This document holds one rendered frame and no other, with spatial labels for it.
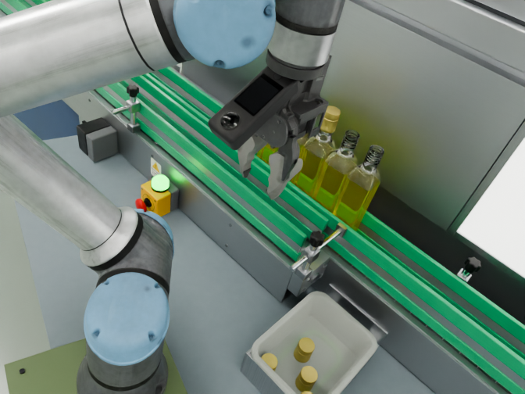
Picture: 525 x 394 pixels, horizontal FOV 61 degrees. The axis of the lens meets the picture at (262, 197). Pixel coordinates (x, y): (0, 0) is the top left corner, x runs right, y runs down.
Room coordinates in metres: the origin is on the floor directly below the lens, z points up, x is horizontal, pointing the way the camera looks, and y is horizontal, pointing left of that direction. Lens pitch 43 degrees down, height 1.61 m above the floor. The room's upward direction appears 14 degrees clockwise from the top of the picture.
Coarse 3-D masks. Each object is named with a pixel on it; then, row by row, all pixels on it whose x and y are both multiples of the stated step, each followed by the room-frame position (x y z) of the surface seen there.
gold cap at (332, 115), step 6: (330, 108) 0.79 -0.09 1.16; (336, 108) 0.79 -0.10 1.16; (330, 114) 0.77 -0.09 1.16; (336, 114) 0.77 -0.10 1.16; (324, 120) 0.77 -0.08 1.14; (330, 120) 0.77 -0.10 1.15; (336, 120) 0.77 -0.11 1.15; (324, 126) 0.77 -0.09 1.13; (330, 126) 0.77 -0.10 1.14; (330, 132) 0.77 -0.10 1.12
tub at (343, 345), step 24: (288, 312) 0.51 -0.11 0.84; (312, 312) 0.57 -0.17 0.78; (336, 312) 0.55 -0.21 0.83; (264, 336) 0.45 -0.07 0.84; (288, 336) 0.50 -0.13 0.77; (312, 336) 0.52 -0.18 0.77; (336, 336) 0.53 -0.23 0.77; (360, 336) 0.51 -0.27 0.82; (288, 360) 0.45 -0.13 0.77; (312, 360) 0.46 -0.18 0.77; (336, 360) 0.47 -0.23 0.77; (360, 360) 0.45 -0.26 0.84; (288, 384) 0.40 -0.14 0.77; (336, 384) 0.42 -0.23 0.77
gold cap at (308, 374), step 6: (306, 366) 0.42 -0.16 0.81; (300, 372) 0.41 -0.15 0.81; (306, 372) 0.41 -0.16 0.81; (312, 372) 0.41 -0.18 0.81; (300, 378) 0.40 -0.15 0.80; (306, 378) 0.40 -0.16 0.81; (312, 378) 0.40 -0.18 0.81; (300, 384) 0.40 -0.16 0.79; (306, 384) 0.39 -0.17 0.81; (312, 384) 0.40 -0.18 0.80; (300, 390) 0.39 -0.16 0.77; (306, 390) 0.39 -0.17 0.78
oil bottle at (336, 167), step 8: (336, 152) 0.74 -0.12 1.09; (328, 160) 0.73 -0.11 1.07; (336, 160) 0.73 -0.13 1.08; (344, 160) 0.73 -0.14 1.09; (352, 160) 0.74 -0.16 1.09; (328, 168) 0.73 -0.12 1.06; (336, 168) 0.72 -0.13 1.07; (344, 168) 0.72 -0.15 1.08; (352, 168) 0.73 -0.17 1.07; (320, 176) 0.74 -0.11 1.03; (328, 176) 0.73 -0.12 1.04; (336, 176) 0.72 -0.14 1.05; (344, 176) 0.71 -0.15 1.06; (320, 184) 0.73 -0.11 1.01; (328, 184) 0.72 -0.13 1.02; (336, 184) 0.71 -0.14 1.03; (320, 192) 0.73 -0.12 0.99; (328, 192) 0.72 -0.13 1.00; (336, 192) 0.71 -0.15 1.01; (320, 200) 0.72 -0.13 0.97; (328, 200) 0.72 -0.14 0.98; (336, 200) 0.72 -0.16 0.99; (328, 208) 0.71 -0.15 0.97
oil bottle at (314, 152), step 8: (304, 144) 0.78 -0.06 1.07; (312, 144) 0.76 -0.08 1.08; (320, 144) 0.76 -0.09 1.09; (328, 144) 0.77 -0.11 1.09; (304, 152) 0.77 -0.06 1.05; (312, 152) 0.76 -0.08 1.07; (320, 152) 0.75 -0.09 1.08; (328, 152) 0.76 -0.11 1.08; (304, 160) 0.77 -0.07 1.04; (312, 160) 0.75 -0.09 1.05; (320, 160) 0.75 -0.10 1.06; (304, 168) 0.76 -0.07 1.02; (312, 168) 0.75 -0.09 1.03; (320, 168) 0.75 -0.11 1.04; (296, 176) 0.77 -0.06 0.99; (304, 176) 0.76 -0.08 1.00; (312, 176) 0.75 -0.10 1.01; (296, 184) 0.77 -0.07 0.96; (304, 184) 0.75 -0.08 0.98; (312, 184) 0.75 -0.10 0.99; (312, 192) 0.75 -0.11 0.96
